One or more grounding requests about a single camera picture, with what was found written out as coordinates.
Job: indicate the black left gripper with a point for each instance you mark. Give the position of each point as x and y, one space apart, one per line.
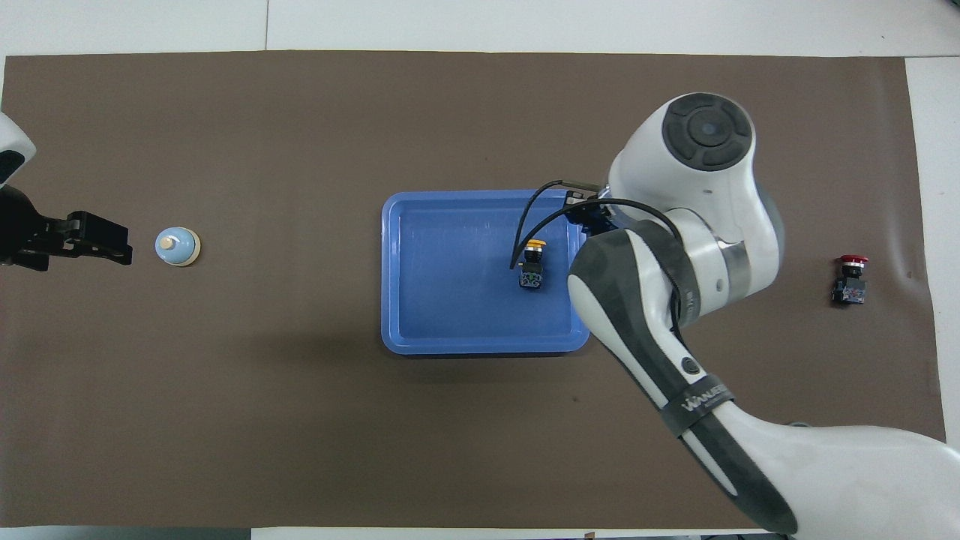
19 232

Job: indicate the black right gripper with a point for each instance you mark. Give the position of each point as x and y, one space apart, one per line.
583 204

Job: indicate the light blue service bell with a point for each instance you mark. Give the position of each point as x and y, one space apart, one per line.
176 251

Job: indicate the yellow push button switch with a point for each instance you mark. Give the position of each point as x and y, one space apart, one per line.
532 277

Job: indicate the red push button switch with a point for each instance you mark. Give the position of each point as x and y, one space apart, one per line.
849 289

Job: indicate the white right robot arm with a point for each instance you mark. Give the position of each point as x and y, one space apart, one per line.
705 202

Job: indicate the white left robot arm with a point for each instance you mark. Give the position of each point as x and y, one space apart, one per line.
11 142

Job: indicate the blue plastic tray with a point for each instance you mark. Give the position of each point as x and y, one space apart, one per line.
450 300

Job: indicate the brown table mat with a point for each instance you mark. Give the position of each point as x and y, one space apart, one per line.
300 412

